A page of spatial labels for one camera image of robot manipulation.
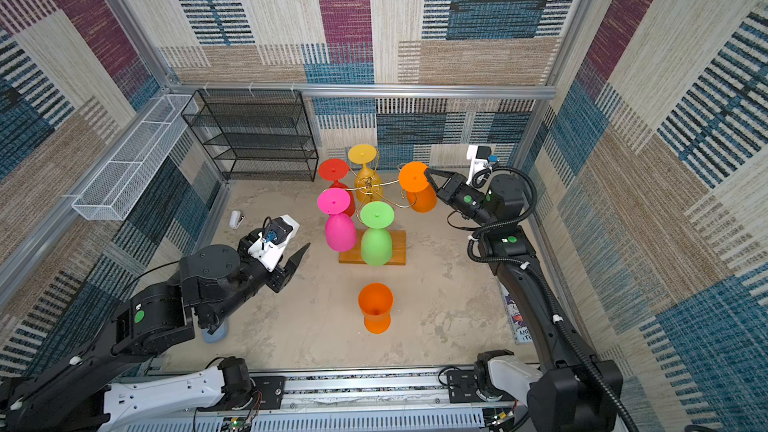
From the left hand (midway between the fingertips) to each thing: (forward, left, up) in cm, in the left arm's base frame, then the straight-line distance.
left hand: (295, 232), depth 58 cm
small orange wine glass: (-3, -15, -27) cm, 31 cm away
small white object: (+30, +34, -35) cm, 57 cm away
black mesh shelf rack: (+57, +30, -21) cm, 68 cm away
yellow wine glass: (+18, -14, -6) cm, 23 cm away
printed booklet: (-8, -53, -36) cm, 65 cm away
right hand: (+15, -26, 0) cm, 30 cm away
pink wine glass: (+10, -6, -13) cm, 17 cm away
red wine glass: (+21, -5, -4) cm, 22 cm away
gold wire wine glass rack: (+15, -20, -6) cm, 25 cm away
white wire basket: (+15, +45, -4) cm, 48 cm away
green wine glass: (+5, -15, -13) cm, 20 cm away
